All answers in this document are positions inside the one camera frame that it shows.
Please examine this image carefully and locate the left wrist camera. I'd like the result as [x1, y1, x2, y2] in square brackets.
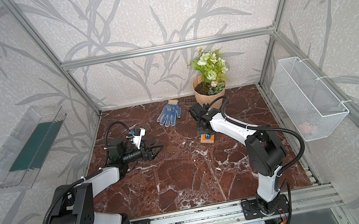
[127, 128, 146, 149]

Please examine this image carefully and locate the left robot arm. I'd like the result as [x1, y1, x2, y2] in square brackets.
[42, 127, 164, 224]

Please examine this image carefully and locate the pink long block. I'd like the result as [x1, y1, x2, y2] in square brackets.
[199, 134, 216, 146]

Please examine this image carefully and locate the flower pot with plant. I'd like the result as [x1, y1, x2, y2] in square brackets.
[190, 48, 228, 105]

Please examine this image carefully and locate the brown slotted plastic scoop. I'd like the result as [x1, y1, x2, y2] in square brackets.
[184, 96, 197, 108]

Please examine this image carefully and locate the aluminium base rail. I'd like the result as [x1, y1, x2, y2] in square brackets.
[149, 184, 344, 224]

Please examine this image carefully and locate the blue dotted work glove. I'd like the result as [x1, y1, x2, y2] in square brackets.
[157, 99, 182, 127]

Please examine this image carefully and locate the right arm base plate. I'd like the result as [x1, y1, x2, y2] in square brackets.
[240, 192, 291, 220]

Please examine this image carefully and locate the pink object in basket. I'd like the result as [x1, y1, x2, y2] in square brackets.
[298, 122, 316, 136]

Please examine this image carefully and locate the white wire mesh basket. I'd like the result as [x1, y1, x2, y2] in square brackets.
[271, 57, 350, 142]

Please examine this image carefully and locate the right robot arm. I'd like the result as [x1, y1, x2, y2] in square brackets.
[188, 96, 305, 216]

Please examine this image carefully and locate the clear plastic wall shelf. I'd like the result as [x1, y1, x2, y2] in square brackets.
[0, 106, 67, 195]

